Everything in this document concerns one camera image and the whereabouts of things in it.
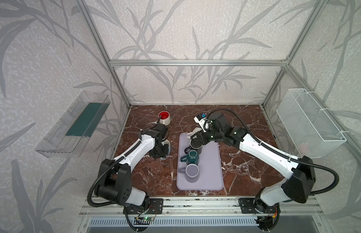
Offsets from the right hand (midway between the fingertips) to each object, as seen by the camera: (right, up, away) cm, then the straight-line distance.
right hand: (194, 131), depth 76 cm
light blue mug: (-15, -6, 0) cm, 16 cm away
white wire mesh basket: (+51, 0, -15) cm, 53 cm away
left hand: (-17, -13, +9) cm, 23 cm away
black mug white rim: (+3, -12, +9) cm, 15 cm away
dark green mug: (-1, -15, +4) cm, 16 cm away
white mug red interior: (-21, +7, +29) cm, 36 cm away
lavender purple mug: (-1, -22, +3) cm, 22 cm away
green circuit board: (-23, -43, -6) cm, 49 cm away
